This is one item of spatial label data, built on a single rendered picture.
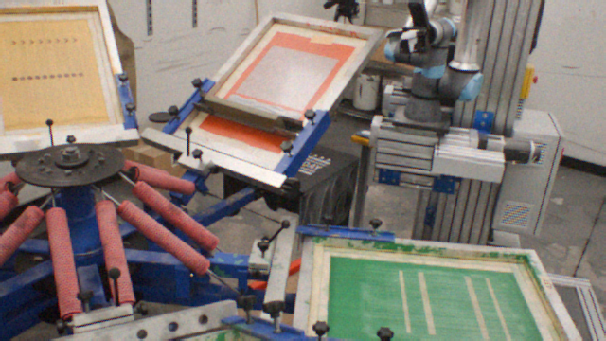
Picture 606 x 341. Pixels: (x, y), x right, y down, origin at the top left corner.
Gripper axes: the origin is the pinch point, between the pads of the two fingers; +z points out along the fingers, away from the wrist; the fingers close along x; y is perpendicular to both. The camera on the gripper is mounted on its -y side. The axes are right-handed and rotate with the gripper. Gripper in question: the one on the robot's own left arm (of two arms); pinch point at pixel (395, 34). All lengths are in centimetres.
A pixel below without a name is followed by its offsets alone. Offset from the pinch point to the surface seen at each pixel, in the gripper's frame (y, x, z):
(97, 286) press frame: 59, 47, 80
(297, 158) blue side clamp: 44, 39, 0
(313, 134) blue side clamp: 38, 38, -9
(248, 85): 26, 82, -22
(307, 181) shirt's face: 66, 56, -26
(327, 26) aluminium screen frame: 5, 64, -55
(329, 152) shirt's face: 64, 67, -58
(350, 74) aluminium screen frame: 21, 40, -36
